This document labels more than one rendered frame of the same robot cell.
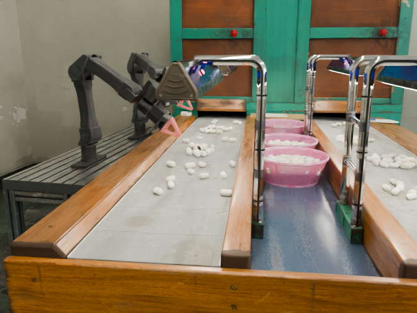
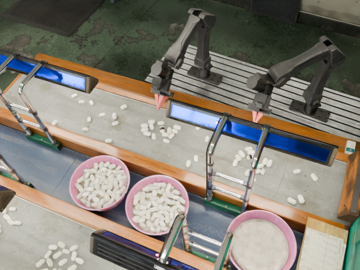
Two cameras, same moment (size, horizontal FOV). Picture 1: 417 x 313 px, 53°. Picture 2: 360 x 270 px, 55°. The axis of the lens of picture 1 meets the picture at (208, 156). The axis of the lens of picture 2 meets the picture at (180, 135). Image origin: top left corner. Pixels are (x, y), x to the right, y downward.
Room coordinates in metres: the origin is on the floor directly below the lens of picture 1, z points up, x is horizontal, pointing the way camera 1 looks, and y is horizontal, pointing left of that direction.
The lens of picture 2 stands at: (2.08, -0.84, 2.09)
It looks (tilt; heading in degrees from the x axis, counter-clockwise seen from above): 55 degrees down; 112
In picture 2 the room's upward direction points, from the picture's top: 6 degrees counter-clockwise
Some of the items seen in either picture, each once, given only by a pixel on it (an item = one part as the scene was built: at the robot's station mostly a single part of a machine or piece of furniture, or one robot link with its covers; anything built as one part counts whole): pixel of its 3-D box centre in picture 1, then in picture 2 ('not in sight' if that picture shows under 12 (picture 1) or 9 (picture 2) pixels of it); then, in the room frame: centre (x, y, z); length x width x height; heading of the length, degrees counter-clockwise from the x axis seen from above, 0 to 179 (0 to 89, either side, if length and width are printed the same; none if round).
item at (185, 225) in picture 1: (202, 154); (157, 134); (1.62, 0.02, 0.73); 1.81 x 0.30 x 0.02; 173
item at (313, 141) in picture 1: (285, 149); (158, 207); (1.74, -0.33, 0.72); 0.27 x 0.27 x 0.10
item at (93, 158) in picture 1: (89, 153); (204, 70); (1.73, 0.51, 0.71); 0.20 x 0.07 x 0.08; 168
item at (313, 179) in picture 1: (290, 166); (102, 186); (1.46, -0.30, 0.72); 0.27 x 0.27 x 0.10
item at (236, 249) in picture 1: (246, 161); (141, 165); (1.60, -0.15, 0.71); 1.81 x 0.05 x 0.11; 173
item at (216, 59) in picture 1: (229, 142); (37, 103); (1.06, -0.05, 0.90); 0.20 x 0.19 x 0.45; 173
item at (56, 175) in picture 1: (165, 153); (235, 128); (1.97, 0.21, 0.65); 1.20 x 0.90 x 0.04; 168
